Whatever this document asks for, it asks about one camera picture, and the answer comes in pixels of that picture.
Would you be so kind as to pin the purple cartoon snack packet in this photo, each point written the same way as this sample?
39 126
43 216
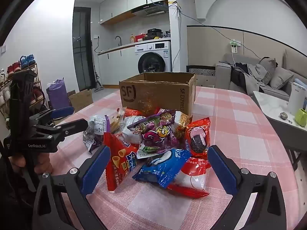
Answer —
156 131

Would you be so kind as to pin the pair of red shoes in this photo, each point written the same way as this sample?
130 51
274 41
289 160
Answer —
14 68

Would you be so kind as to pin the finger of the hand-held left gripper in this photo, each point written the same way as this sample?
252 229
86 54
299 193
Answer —
72 128
62 112

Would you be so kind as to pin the small printed cardboard box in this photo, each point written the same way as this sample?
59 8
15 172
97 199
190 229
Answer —
80 100

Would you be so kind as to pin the blue cookie packet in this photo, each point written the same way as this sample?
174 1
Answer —
165 167

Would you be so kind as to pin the white kitchen counter cabinet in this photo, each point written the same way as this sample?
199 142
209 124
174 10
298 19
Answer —
117 64

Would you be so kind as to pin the large cardboard box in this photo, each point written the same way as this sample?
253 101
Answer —
153 93

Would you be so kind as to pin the orange dish soap bottle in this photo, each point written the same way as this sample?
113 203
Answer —
132 39

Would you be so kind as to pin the metal tea strainer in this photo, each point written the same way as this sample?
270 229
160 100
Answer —
283 116

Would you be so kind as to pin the dark jacket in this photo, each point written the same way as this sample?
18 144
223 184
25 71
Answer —
238 76

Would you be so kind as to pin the grey sofa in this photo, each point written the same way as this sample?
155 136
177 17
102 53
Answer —
223 76

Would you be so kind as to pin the white wall socket charger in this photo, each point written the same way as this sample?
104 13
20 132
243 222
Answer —
234 46

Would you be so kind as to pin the black pressure cooker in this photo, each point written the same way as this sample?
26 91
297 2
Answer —
154 34

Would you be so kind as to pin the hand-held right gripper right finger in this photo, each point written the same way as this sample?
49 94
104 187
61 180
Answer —
223 172

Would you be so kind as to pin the small green candy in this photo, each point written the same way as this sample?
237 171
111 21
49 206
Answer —
150 149

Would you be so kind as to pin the dark glass door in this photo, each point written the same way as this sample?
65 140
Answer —
81 52

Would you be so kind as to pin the grey floor mop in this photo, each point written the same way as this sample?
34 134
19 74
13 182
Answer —
97 86

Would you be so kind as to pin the white electric kettle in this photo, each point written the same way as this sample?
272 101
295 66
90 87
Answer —
296 100

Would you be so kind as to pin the white wall cabinets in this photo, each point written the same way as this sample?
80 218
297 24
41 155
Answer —
124 2

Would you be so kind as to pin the clear bread packet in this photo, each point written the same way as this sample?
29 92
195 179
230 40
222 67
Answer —
116 122

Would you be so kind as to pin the white washing machine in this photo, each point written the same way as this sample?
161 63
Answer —
153 57

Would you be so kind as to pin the pair of blue shoes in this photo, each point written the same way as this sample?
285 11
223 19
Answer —
27 61

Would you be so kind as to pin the red cone snack packet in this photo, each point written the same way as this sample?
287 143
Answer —
117 165

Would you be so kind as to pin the silver and purple packet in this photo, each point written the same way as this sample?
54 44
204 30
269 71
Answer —
93 129

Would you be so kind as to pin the wooden shoe rack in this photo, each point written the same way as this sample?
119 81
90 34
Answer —
38 86

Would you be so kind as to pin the grey sofa cushion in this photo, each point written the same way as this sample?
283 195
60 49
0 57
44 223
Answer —
281 77
269 69

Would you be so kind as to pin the red and gold packet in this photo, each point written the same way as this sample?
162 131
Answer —
134 112

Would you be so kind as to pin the purple bag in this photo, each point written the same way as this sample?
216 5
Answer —
57 95

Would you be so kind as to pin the grey garment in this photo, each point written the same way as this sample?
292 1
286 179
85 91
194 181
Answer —
256 76

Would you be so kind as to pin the marble coffee table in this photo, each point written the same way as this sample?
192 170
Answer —
271 107

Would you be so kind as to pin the person's left hand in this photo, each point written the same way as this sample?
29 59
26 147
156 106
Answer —
17 164

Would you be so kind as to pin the light blue cushion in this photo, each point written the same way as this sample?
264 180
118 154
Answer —
301 82

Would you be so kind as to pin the black kitchen faucet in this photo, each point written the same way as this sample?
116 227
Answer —
119 39

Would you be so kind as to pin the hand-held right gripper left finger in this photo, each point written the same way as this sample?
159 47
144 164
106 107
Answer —
96 170

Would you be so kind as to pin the green mug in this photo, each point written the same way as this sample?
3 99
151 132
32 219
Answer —
301 116

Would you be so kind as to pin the red box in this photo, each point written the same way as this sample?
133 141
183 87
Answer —
140 38

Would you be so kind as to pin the red cookie packet with window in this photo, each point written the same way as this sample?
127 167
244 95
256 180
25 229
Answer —
197 136

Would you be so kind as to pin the black range hood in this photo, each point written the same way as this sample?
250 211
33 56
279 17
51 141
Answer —
151 9

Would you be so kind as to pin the pink checked tablecloth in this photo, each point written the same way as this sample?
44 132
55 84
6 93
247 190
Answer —
239 124

